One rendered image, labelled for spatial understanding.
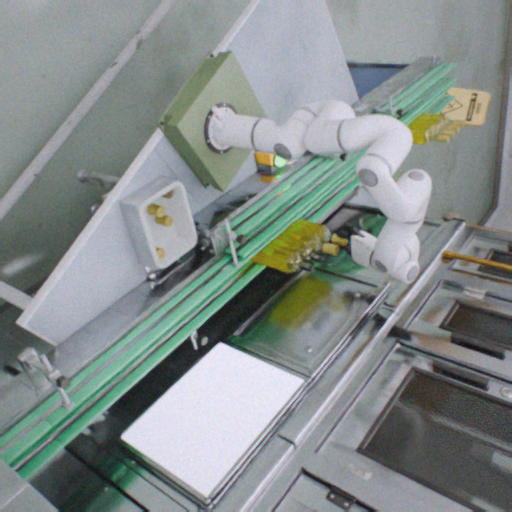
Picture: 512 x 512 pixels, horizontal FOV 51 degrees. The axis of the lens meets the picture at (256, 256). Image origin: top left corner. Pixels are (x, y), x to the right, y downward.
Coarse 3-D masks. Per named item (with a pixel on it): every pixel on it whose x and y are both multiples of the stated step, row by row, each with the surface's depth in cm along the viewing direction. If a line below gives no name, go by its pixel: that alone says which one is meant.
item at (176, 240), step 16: (160, 192) 150; (176, 192) 158; (144, 208) 147; (176, 208) 163; (144, 224) 148; (176, 224) 167; (192, 224) 163; (160, 240) 164; (176, 240) 168; (192, 240) 166; (176, 256) 161
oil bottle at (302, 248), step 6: (276, 240) 178; (282, 240) 177; (288, 240) 176; (294, 240) 176; (282, 246) 174; (288, 246) 173; (294, 246) 173; (300, 246) 172; (306, 246) 172; (300, 252) 171; (306, 252) 171; (306, 258) 172
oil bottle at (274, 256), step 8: (264, 248) 175; (272, 248) 174; (280, 248) 173; (256, 256) 176; (264, 256) 173; (272, 256) 171; (280, 256) 169; (288, 256) 168; (296, 256) 168; (264, 264) 176; (272, 264) 173; (280, 264) 171; (288, 264) 168; (296, 264) 168
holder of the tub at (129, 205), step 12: (156, 180) 158; (168, 180) 157; (132, 192) 153; (144, 192) 152; (156, 192) 151; (120, 204) 151; (132, 204) 147; (132, 216) 150; (132, 228) 154; (132, 240) 158; (144, 240) 153; (144, 252) 157; (144, 264) 161; (180, 264) 168; (156, 276) 165
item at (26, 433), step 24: (408, 120) 241; (216, 264) 169; (192, 288) 160; (168, 312) 153; (144, 336) 145; (96, 360) 140; (120, 360) 139; (72, 384) 134; (96, 384) 133; (48, 408) 129; (72, 408) 128; (24, 432) 124; (0, 456) 119
